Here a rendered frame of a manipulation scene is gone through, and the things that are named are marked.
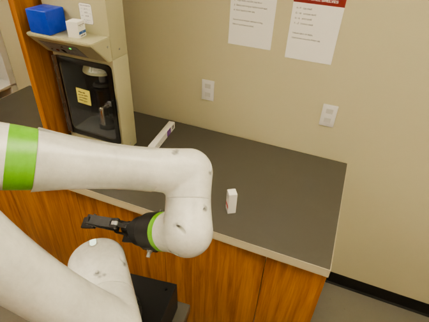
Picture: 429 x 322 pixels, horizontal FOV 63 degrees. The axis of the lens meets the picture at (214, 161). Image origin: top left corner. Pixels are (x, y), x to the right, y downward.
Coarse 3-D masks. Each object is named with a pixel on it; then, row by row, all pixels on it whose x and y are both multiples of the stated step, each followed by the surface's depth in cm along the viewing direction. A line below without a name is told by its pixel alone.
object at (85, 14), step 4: (80, 4) 139; (84, 4) 138; (88, 4) 137; (80, 8) 139; (84, 8) 139; (88, 8) 138; (80, 12) 140; (84, 12) 140; (88, 12) 139; (80, 16) 141; (84, 16) 141; (88, 16) 140; (92, 16) 139; (84, 20) 142; (88, 20) 141; (92, 20) 140; (92, 24) 141
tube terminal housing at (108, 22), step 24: (48, 0) 143; (72, 0) 139; (96, 0) 135; (120, 0) 142; (96, 24) 141; (120, 24) 146; (120, 48) 150; (120, 72) 154; (120, 96) 159; (120, 120) 164
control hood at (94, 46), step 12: (36, 36) 141; (48, 36) 139; (60, 36) 139; (84, 36) 140; (96, 36) 141; (48, 48) 151; (84, 48) 137; (96, 48) 136; (108, 48) 142; (108, 60) 144
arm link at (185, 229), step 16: (176, 208) 73; (192, 208) 72; (208, 208) 75; (160, 224) 76; (176, 224) 72; (192, 224) 72; (208, 224) 74; (160, 240) 76; (176, 240) 71; (192, 240) 71; (208, 240) 74; (192, 256) 74
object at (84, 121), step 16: (64, 64) 157; (80, 64) 153; (96, 64) 150; (64, 80) 162; (80, 80) 158; (96, 80) 155; (112, 80) 152; (96, 96) 160; (112, 96) 156; (80, 112) 169; (96, 112) 165; (112, 112) 161; (80, 128) 175; (96, 128) 171; (112, 128) 167
